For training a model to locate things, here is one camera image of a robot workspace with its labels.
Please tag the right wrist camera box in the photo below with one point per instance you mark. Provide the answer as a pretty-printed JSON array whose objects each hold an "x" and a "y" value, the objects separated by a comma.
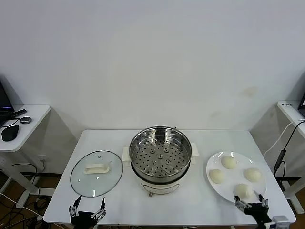
[{"x": 280, "y": 221}]

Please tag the white steamed baozi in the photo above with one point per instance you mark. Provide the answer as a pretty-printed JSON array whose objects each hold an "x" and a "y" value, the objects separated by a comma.
[
  {"x": 216, "y": 176},
  {"x": 252, "y": 174},
  {"x": 243, "y": 190},
  {"x": 229, "y": 163}
]

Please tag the white side table with mouse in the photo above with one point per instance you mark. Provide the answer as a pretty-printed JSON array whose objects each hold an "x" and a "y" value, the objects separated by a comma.
[{"x": 35, "y": 114}]

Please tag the white electric cooker base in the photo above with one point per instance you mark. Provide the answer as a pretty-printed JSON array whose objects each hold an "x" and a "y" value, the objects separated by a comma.
[{"x": 159, "y": 187}]

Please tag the black computer mouse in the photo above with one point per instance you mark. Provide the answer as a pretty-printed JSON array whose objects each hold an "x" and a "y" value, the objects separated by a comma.
[{"x": 10, "y": 133}]

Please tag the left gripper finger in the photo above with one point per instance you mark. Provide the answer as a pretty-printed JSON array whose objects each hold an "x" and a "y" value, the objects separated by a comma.
[
  {"x": 101, "y": 212},
  {"x": 74, "y": 210}
]

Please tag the white wall socket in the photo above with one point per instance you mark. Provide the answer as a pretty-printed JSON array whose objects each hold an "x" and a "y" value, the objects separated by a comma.
[{"x": 42, "y": 158}]

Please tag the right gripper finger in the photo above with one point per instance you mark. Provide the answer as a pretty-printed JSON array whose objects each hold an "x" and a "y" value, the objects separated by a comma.
[
  {"x": 241, "y": 205},
  {"x": 264, "y": 202}
]

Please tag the black laptop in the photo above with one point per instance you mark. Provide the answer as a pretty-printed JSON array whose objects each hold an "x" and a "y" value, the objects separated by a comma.
[{"x": 3, "y": 97}]

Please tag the stainless steel steamer basket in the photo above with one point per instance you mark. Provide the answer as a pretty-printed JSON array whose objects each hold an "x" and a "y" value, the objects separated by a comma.
[{"x": 159, "y": 157}]

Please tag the round dark grey puck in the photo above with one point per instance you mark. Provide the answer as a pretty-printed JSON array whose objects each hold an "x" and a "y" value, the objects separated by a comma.
[{"x": 25, "y": 119}]

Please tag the black stick remote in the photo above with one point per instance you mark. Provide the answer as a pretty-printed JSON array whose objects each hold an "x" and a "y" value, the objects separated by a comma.
[{"x": 18, "y": 112}]

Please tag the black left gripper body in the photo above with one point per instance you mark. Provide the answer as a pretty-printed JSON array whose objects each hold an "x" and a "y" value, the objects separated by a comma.
[{"x": 84, "y": 218}]

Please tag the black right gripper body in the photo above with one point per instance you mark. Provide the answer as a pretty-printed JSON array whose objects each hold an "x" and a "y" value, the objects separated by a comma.
[{"x": 258, "y": 211}]

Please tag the white round plate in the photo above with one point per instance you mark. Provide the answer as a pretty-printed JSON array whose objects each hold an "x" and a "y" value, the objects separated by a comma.
[{"x": 228, "y": 188}]

